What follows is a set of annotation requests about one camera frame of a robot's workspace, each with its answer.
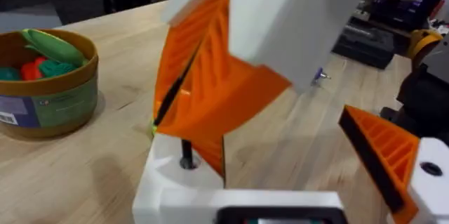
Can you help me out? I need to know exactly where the brown tub with toys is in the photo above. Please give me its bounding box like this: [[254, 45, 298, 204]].
[[0, 28, 100, 140]]

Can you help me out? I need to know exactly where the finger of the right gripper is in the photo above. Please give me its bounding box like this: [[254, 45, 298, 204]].
[[152, 0, 232, 127], [155, 0, 433, 136]]

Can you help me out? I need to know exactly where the dark cluttered shelf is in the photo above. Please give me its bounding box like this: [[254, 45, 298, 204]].
[[350, 0, 449, 32]]

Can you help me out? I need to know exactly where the yellow and black roll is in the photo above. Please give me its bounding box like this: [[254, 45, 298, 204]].
[[406, 28, 445, 67]]

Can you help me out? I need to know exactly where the black flat case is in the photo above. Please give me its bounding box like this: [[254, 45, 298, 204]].
[[330, 19, 398, 70]]

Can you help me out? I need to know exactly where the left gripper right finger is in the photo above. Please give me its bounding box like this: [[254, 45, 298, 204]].
[[337, 104, 449, 224]]

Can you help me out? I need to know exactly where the black bolt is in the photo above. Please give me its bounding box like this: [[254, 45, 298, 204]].
[[179, 138, 198, 171]]

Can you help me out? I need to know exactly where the small purple-headed screw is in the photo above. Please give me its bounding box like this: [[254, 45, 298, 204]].
[[309, 67, 331, 87]]

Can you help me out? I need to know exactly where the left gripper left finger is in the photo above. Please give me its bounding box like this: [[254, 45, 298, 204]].
[[132, 133, 226, 224]]

